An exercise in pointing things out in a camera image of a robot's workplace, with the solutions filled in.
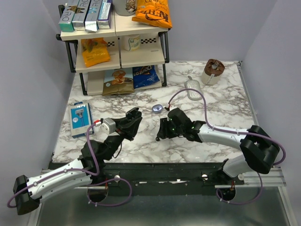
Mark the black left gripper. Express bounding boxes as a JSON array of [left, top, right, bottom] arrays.
[[103, 113, 143, 161]]

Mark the lavender earbud charging case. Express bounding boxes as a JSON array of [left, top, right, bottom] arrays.
[[152, 104, 163, 113]]

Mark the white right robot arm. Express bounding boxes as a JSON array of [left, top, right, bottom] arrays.
[[156, 108, 280, 185]]

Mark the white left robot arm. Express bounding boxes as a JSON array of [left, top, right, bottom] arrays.
[[7, 114, 143, 215]]

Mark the tan chips bag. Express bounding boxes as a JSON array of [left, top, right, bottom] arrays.
[[102, 68, 135, 96]]

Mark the blue razor package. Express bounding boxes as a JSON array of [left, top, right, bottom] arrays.
[[68, 102, 92, 138]]

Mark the blue doritos bag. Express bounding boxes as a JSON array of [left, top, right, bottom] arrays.
[[132, 65, 160, 89]]

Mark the beige tiered shelf rack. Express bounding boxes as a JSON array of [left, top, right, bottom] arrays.
[[56, 12, 169, 96]]

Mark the orange snack bag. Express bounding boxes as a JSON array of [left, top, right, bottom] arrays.
[[81, 38, 111, 67]]

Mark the brown paper cup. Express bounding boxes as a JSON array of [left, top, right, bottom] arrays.
[[201, 59, 225, 85]]

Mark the white printed mug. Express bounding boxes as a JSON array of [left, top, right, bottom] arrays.
[[123, 34, 141, 51]]

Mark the purple blue toothpaste box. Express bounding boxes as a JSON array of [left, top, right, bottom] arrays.
[[97, 0, 112, 29]]

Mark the silver blue toothpaste box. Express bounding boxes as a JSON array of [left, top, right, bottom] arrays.
[[85, 0, 103, 32]]

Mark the orange kettle chips bag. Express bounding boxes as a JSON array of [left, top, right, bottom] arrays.
[[132, 0, 173, 29]]

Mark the grey cartoon mug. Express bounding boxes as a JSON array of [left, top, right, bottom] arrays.
[[112, 0, 137, 16]]

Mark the teal toothpaste box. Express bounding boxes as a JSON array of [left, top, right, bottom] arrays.
[[59, 0, 79, 32]]

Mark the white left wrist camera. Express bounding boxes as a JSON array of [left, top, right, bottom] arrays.
[[100, 118, 116, 135]]

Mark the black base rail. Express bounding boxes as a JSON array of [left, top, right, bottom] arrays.
[[56, 162, 244, 196]]

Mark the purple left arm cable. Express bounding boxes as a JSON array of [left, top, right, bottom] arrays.
[[7, 121, 133, 208]]

